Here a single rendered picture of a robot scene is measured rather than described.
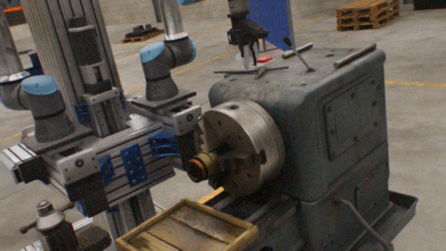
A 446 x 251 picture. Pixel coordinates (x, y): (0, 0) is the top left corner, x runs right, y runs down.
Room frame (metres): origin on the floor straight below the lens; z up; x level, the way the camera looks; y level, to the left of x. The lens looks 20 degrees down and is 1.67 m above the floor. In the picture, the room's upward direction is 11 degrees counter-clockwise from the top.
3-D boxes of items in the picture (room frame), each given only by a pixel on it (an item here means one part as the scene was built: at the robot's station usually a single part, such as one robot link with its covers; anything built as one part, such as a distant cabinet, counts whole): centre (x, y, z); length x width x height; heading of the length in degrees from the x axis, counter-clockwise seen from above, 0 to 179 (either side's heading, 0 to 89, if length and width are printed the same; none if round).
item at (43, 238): (1.03, 0.50, 1.07); 0.07 x 0.07 x 0.10; 41
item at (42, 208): (1.03, 0.51, 1.17); 0.04 x 0.04 x 0.03
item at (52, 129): (1.65, 0.67, 1.21); 0.15 x 0.15 x 0.10
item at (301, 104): (1.65, -0.30, 1.06); 0.59 x 0.48 x 0.39; 131
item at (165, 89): (1.94, 0.26, 1.21); 0.15 x 0.15 x 0.10
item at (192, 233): (1.19, 0.20, 0.89); 0.36 x 0.30 x 0.04; 41
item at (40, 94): (1.66, 0.68, 1.33); 0.13 x 0.12 x 0.14; 56
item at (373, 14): (9.00, -3.26, 0.22); 1.25 x 0.86 x 0.44; 136
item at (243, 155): (1.26, -0.02, 1.09); 0.12 x 0.11 x 0.05; 41
